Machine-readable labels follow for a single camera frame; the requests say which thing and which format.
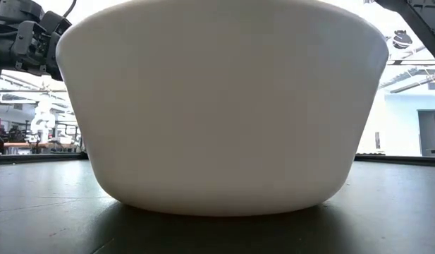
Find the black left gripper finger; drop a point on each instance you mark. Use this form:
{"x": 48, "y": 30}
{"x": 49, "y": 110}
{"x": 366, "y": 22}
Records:
{"x": 55, "y": 56}
{"x": 56, "y": 23}

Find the large cream smooth bowl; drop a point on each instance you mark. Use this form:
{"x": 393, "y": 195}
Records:
{"x": 220, "y": 113}

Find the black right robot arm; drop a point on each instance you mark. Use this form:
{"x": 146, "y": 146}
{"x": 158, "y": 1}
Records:
{"x": 418, "y": 21}

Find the white robot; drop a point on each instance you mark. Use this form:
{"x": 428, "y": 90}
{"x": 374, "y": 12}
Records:
{"x": 43, "y": 120}

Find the black and white ceiling fixture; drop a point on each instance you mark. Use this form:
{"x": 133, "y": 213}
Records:
{"x": 402, "y": 39}

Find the grey cabinet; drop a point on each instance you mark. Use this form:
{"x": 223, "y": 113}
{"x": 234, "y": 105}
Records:
{"x": 430, "y": 132}

